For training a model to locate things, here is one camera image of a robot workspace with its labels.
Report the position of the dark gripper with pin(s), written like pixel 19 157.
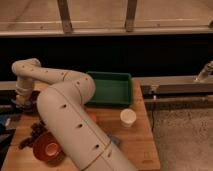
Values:
pixel 23 102

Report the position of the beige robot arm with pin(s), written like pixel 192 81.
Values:
pixel 61 107

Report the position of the orange bowl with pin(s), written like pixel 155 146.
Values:
pixel 46 148

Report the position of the blue object at left edge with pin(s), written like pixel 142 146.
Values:
pixel 5 120

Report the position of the small orange object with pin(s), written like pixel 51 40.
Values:
pixel 93 117

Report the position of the green plastic tray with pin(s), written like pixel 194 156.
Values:
pixel 112 89

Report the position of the small blue grey object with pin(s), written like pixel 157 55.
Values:
pixel 115 140

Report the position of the white paper cup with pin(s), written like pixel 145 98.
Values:
pixel 128 117

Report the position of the metal rail beam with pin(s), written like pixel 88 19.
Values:
pixel 174 85

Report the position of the grey bracket on rail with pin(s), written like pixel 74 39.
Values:
pixel 205 72

